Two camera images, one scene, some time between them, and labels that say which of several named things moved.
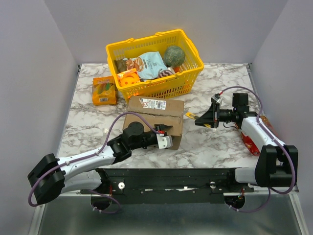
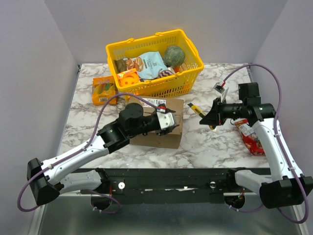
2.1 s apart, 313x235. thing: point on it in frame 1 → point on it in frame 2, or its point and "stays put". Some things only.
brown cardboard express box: x=157 y=111 stays put
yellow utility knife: x=192 y=116 → x=200 y=111
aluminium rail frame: x=267 y=212 stays put
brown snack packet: x=120 y=65 stays put
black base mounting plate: x=168 y=185 stays put
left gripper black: x=160 y=127 → x=164 y=132
